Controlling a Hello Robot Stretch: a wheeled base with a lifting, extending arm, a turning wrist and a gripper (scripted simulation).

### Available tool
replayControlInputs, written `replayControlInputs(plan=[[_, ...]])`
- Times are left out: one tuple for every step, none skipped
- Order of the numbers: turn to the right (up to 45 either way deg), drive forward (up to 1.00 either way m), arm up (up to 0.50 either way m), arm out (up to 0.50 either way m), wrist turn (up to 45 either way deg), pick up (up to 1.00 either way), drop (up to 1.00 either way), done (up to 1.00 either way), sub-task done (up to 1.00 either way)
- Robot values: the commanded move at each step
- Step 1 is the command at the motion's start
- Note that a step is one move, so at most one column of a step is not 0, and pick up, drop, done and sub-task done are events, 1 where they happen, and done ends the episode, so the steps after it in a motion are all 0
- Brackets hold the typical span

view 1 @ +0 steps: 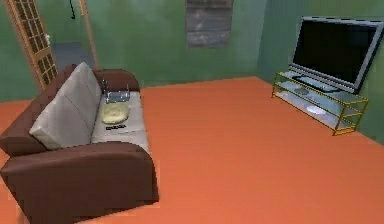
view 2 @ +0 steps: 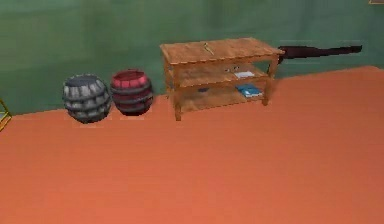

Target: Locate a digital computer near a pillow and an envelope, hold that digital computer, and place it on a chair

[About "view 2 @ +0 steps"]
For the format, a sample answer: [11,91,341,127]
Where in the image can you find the blue book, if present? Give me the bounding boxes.
[235,83,264,99]

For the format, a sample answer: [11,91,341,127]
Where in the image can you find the red barrel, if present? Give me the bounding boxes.
[110,69,155,117]

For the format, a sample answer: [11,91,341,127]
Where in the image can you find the white paper sheet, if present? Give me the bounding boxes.
[234,70,256,80]

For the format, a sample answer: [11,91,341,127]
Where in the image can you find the small brass key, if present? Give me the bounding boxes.
[203,42,216,56]

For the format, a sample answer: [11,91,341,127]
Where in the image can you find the wooden shelf table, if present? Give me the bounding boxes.
[159,36,286,122]

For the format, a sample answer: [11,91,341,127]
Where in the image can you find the grey barrel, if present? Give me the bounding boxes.
[62,73,112,125]

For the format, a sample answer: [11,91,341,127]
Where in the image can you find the yellow frame stand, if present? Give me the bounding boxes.
[0,98,13,132]

